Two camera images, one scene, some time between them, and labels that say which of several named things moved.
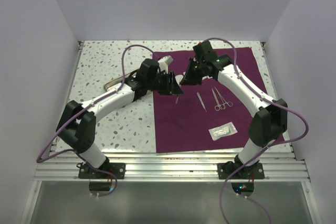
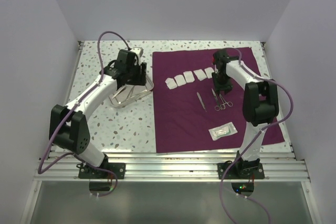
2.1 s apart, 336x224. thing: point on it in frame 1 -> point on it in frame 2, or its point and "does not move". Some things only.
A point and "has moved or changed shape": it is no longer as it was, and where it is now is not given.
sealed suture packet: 223,130 does not move
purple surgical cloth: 209,116 does not move
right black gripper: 188,79 -> 227,87
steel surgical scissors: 217,107 does not move
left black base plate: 118,169 does not move
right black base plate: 225,170 does not move
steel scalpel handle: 198,93 does not move
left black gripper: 171,86 -> 139,80
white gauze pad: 178,78 has moved or changed shape
